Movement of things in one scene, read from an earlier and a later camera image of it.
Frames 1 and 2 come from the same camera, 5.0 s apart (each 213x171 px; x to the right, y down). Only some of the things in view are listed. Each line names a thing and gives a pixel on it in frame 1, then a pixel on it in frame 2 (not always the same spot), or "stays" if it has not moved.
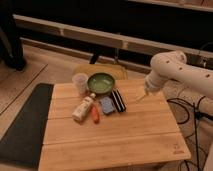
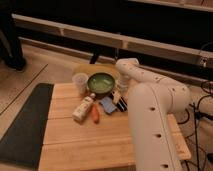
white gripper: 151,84 to 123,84
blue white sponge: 107,104 stays
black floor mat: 20,146 stays
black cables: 197,114 stays
